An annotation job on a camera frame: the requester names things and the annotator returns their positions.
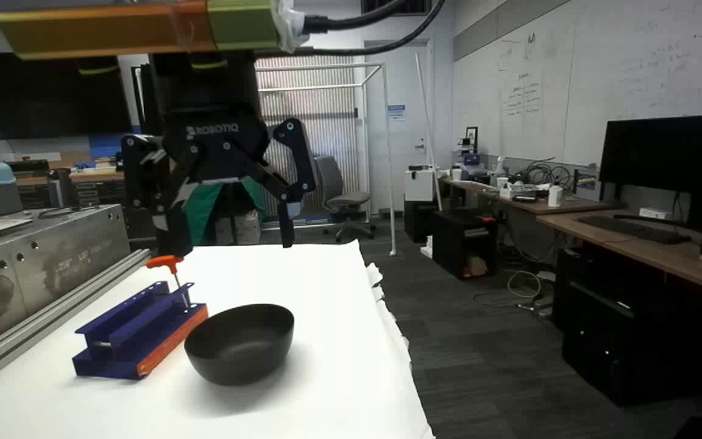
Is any orange handled small tool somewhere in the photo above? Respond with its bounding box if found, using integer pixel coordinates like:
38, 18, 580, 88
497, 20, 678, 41
145, 254, 196, 312

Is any white pipe frame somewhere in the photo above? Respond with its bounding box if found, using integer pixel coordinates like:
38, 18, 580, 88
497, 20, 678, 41
256, 60, 400, 258

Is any black cabinet under desk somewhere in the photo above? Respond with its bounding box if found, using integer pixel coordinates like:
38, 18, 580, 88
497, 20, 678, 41
559, 241, 702, 410

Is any black computer monitor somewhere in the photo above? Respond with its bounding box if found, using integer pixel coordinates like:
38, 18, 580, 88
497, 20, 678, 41
598, 113, 702, 232

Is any coiled floor cable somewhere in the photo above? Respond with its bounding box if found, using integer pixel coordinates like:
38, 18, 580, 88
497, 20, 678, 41
502, 266, 559, 316

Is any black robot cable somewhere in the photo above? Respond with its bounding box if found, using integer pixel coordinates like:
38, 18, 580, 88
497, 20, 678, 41
300, 0, 451, 58

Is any wooden desk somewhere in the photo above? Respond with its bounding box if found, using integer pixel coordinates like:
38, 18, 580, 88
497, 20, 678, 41
439, 176, 702, 305

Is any black bowl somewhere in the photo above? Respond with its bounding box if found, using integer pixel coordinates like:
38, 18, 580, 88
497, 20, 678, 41
184, 302, 297, 387

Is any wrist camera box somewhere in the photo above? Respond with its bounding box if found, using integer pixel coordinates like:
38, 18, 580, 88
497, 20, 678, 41
0, 0, 306, 60

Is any black box under desk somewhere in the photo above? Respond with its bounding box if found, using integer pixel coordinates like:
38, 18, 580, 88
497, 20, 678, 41
433, 207, 500, 282

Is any white storage box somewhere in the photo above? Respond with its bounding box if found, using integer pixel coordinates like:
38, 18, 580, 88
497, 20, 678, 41
402, 163, 439, 204

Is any black keyboard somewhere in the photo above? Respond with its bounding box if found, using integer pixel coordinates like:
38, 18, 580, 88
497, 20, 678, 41
579, 213, 695, 246

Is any large black wall screen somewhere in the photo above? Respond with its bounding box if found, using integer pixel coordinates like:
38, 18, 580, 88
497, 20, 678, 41
0, 51, 157, 142

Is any grey office chair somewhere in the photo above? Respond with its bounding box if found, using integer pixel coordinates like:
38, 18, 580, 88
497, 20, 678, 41
314, 154, 375, 244

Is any grey metal table frame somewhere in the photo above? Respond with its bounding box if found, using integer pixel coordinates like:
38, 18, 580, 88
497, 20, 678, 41
0, 203, 152, 396

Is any blue holder with orange base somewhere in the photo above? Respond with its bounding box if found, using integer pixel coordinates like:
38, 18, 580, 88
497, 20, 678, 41
71, 279, 211, 381

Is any wall whiteboard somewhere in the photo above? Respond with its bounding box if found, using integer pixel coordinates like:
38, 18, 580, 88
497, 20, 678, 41
451, 0, 702, 169

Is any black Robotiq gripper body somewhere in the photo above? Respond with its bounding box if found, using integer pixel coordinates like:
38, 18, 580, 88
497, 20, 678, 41
152, 51, 275, 187

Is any white paper table cover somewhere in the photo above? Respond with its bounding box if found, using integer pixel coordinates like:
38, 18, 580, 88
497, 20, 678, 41
0, 238, 439, 439

